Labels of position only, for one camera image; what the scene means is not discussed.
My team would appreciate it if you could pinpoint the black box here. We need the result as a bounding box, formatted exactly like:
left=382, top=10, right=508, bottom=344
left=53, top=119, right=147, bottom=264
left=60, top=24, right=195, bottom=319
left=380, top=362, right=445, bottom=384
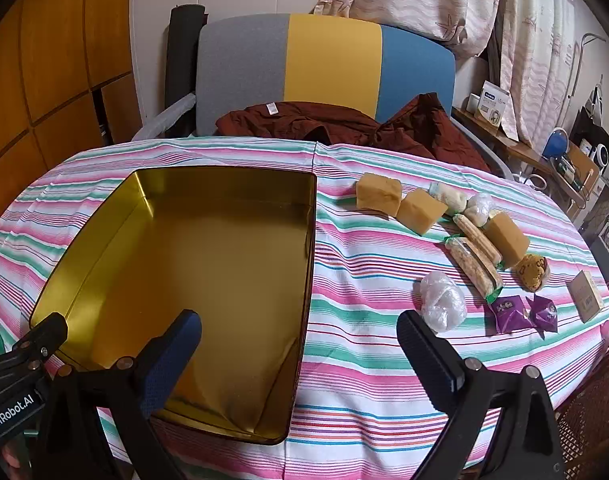
left=569, top=107, right=609, bottom=161

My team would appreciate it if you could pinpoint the large white ball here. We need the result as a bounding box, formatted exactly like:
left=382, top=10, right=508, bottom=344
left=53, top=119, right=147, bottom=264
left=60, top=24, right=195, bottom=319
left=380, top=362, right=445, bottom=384
left=419, top=271, right=468, bottom=335

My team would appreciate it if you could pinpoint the green-edged rice cracker packet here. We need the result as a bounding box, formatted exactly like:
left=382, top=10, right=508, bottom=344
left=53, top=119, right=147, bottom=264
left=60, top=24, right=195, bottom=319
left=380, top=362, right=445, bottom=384
left=444, top=236, right=505, bottom=303
left=451, top=213, right=505, bottom=267

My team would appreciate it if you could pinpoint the brown sponge cake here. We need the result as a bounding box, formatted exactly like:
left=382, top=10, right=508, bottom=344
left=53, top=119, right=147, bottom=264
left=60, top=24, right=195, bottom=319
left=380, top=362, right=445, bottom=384
left=355, top=172, right=402, bottom=218
left=395, top=191, right=450, bottom=237
left=483, top=211, right=531, bottom=270

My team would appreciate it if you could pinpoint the white bun packet blue edge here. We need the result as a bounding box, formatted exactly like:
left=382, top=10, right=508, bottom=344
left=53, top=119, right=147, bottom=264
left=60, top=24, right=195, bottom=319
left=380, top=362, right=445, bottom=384
left=428, top=181, right=469, bottom=217

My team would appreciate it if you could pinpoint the pale printed curtain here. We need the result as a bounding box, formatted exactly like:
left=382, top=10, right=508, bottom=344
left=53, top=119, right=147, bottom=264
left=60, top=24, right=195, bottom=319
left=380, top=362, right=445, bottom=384
left=499, top=0, right=605, bottom=146

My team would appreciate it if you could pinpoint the brown woven seat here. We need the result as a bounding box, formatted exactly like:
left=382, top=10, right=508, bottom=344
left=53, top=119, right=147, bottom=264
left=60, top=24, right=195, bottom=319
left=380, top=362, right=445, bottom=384
left=554, top=370, right=609, bottom=480

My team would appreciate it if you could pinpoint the wooden side desk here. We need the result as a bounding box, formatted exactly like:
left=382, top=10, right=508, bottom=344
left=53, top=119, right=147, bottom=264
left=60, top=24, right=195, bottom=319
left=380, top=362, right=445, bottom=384
left=451, top=107, right=590, bottom=211

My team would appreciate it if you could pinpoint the small cardboard box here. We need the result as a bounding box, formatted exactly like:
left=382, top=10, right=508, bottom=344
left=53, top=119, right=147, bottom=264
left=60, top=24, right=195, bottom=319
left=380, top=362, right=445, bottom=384
left=565, top=270, right=606, bottom=323

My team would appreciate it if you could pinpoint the dark red garment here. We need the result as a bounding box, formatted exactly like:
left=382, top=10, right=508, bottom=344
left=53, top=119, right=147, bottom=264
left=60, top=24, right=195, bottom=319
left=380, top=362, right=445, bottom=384
left=215, top=92, right=495, bottom=173

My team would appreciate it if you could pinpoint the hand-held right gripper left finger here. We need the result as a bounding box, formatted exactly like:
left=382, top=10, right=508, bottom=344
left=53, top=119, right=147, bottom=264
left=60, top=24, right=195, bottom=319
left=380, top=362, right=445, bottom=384
left=32, top=309, right=204, bottom=480

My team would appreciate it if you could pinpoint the wooden wardrobe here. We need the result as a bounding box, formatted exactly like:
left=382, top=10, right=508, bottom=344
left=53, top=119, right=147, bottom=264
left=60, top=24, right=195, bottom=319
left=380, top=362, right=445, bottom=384
left=0, top=0, right=142, bottom=181

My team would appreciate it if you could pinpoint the gold rectangular tin box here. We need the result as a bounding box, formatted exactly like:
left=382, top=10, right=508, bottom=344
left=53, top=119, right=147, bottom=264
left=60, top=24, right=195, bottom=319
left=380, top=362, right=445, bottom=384
left=29, top=166, right=319, bottom=446

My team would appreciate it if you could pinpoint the small white ball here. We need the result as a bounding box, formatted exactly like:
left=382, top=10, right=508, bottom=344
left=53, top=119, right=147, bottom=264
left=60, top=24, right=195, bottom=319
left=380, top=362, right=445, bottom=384
left=465, top=192, right=496, bottom=228

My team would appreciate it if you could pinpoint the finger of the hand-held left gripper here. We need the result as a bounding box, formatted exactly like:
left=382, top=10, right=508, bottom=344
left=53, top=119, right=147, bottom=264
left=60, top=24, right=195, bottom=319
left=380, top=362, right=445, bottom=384
left=9, top=311, right=68, bottom=367

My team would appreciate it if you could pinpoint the purple snack packet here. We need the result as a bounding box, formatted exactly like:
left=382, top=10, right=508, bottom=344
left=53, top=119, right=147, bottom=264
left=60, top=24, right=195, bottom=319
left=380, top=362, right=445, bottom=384
left=485, top=294, right=527, bottom=335
left=527, top=294, right=557, bottom=335

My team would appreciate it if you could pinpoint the black rolled mat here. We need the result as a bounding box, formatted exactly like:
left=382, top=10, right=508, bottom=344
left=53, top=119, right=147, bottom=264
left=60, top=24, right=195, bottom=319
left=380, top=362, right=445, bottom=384
left=165, top=4, right=206, bottom=111

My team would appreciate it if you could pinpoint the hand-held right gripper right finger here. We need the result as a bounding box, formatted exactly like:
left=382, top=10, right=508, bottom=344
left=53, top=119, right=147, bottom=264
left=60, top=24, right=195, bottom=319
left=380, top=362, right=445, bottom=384
left=397, top=310, right=567, bottom=480

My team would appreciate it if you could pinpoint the pink green striped tablecloth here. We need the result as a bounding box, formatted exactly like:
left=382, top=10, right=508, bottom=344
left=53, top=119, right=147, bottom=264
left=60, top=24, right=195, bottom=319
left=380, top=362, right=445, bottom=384
left=0, top=136, right=609, bottom=480

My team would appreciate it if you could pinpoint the white and blue carton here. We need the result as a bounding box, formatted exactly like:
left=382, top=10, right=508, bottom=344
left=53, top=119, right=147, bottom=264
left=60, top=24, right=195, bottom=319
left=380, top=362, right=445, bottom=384
left=471, top=80, right=507, bottom=126

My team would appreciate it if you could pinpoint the brown cookie packet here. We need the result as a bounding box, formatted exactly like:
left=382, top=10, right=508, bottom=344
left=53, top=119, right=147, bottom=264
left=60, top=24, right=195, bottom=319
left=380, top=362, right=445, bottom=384
left=514, top=254, right=551, bottom=293

